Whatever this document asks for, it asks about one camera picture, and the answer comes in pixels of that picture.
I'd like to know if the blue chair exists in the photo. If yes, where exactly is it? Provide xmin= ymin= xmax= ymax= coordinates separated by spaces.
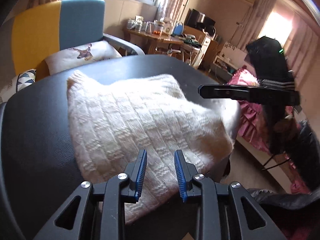
xmin=172 ymin=21 xmax=185 ymax=36

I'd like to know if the black cable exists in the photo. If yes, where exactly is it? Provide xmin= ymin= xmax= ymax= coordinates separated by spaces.
xmin=261 ymin=152 xmax=293 ymax=172

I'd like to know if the person's right forearm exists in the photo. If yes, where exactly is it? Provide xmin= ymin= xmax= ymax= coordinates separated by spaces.
xmin=292 ymin=121 xmax=320 ymax=193

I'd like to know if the grey yellow blue sofa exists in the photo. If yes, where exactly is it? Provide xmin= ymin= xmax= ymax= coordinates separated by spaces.
xmin=0 ymin=0 xmax=145 ymax=103

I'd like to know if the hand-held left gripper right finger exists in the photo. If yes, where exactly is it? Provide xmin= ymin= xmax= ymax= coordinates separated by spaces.
xmin=174 ymin=149 xmax=288 ymax=240

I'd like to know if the person's black jacket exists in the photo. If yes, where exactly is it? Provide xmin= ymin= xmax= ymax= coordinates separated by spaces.
xmin=247 ymin=187 xmax=320 ymax=230

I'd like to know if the row of glass jars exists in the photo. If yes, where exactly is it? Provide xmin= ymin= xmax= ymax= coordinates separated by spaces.
xmin=126 ymin=16 xmax=173 ymax=34

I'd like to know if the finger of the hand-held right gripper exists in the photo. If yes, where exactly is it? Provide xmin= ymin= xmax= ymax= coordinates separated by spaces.
xmin=198 ymin=84 xmax=250 ymax=102

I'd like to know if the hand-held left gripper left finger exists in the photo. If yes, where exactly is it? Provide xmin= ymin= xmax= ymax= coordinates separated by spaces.
xmin=32 ymin=149 xmax=148 ymax=240

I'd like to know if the white cabinet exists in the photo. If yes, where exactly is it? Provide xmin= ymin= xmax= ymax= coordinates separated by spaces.
xmin=192 ymin=34 xmax=213 ymax=68

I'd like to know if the bright curtained window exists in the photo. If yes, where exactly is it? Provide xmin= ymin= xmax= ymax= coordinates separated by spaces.
xmin=260 ymin=0 xmax=300 ymax=50

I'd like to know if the wooden side desk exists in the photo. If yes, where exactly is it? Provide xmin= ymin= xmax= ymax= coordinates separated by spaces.
xmin=124 ymin=27 xmax=185 ymax=55

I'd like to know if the black television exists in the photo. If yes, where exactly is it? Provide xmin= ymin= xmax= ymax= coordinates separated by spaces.
xmin=186 ymin=8 xmax=215 ymax=32

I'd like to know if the cream knitted sweater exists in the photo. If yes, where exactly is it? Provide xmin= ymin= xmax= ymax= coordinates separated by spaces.
xmin=66 ymin=70 xmax=237 ymax=225

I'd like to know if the triangle print cushion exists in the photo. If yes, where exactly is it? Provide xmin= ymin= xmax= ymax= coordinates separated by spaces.
xmin=0 ymin=69 xmax=37 ymax=103

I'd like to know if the deer print cushion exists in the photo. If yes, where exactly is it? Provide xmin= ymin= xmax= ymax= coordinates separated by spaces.
xmin=44 ymin=41 xmax=123 ymax=75

